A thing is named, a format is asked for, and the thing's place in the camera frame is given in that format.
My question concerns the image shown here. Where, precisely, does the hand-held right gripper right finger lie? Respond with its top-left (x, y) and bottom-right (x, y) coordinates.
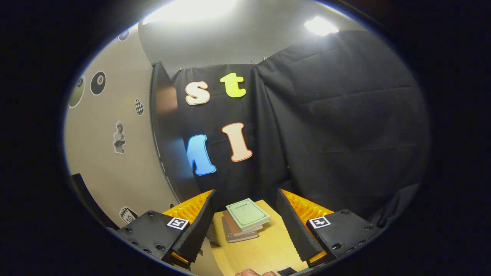
top-left (275, 188), bottom-right (385, 269)

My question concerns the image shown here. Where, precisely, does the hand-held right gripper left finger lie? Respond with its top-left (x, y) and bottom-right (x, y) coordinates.
top-left (115, 189), bottom-right (217, 269)

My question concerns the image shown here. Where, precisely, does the grey cabinet door with stickers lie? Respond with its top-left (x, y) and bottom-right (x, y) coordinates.
top-left (63, 23), bottom-right (226, 276)

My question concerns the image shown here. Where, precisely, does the black cabinet door handle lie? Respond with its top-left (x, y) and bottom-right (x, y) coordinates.
top-left (70, 173), bottom-right (120, 230)

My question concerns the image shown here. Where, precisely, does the dark grey cabinet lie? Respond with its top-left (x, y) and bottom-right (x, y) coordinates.
top-left (150, 62), bottom-right (202, 204)

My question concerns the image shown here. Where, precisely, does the green book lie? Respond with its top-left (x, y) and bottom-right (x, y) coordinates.
top-left (226, 198), bottom-right (271, 232)

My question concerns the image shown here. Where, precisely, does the black backdrop cloth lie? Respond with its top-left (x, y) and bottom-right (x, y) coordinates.
top-left (171, 30), bottom-right (432, 230)

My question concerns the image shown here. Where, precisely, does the small ceiling light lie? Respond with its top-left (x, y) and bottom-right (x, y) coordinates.
top-left (304, 16), bottom-right (340, 36)

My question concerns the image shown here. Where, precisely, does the large ceiling light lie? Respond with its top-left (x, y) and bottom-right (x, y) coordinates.
top-left (142, 0), bottom-right (239, 26)

